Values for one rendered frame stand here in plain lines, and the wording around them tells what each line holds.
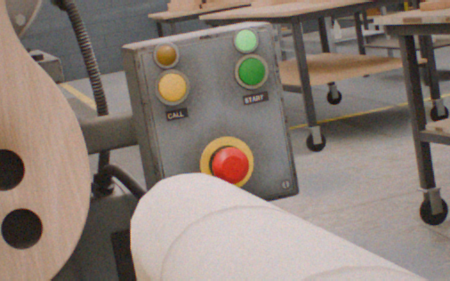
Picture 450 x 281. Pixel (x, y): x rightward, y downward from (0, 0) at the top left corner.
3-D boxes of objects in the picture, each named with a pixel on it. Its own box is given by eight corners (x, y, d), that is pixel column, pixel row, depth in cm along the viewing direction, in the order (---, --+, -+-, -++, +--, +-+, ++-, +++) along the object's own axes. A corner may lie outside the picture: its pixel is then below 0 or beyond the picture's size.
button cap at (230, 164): (210, 183, 118) (204, 148, 118) (245, 176, 119) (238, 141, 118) (218, 188, 114) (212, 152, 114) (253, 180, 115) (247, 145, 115)
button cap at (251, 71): (238, 86, 117) (233, 60, 117) (264, 82, 118) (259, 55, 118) (241, 87, 116) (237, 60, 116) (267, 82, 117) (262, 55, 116)
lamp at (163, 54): (155, 71, 114) (149, 44, 114) (181, 66, 115) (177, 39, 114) (156, 72, 114) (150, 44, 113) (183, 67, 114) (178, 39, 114)
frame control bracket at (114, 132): (52, 158, 127) (45, 126, 126) (204, 127, 131) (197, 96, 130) (54, 163, 123) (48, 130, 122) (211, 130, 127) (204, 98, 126)
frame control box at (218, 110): (101, 243, 139) (63, 51, 135) (256, 208, 144) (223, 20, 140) (129, 288, 116) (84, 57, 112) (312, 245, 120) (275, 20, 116)
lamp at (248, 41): (235, 56, 116) (229, 28, 116) (261, 51, 117) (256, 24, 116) (236, 56, 115) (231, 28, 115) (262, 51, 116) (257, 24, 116)
